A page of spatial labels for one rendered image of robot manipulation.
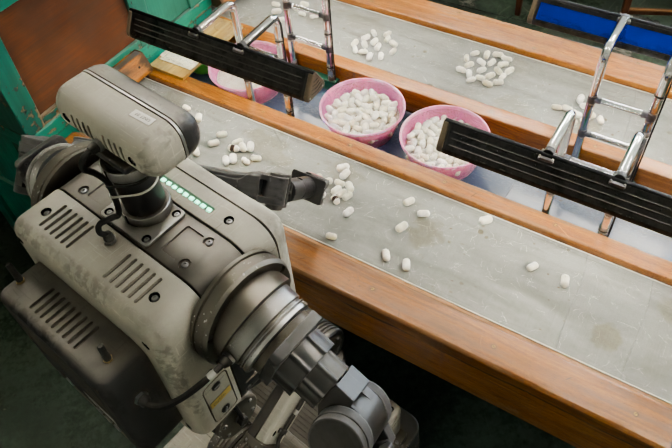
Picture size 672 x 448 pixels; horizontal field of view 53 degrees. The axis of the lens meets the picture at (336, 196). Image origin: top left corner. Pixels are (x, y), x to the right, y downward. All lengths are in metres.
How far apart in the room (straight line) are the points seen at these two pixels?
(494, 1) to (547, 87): 1.78
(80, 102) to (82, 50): 1.34
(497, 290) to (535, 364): 0.22
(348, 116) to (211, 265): 1.27
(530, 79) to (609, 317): 0.87
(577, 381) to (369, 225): 0.64
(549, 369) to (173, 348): 0.95
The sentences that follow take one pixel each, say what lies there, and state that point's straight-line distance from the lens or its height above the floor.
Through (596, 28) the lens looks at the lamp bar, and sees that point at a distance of 1.94.
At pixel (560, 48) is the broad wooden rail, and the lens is 2.38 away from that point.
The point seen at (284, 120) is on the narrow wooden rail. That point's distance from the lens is 2.08.
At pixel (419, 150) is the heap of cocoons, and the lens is 2.00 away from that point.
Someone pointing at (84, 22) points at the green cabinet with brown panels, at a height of 1.03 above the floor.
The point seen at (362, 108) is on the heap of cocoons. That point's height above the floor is 0.73.
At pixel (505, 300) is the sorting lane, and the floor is 0.74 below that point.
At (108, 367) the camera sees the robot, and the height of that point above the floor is 1.39.
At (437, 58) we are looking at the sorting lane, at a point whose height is 0.74.
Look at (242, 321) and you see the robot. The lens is 0.85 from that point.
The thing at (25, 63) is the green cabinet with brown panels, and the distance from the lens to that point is 2.09.
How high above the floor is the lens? 2.16
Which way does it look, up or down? 49 degrees down
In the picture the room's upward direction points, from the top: 5 degrees counter-clockwise
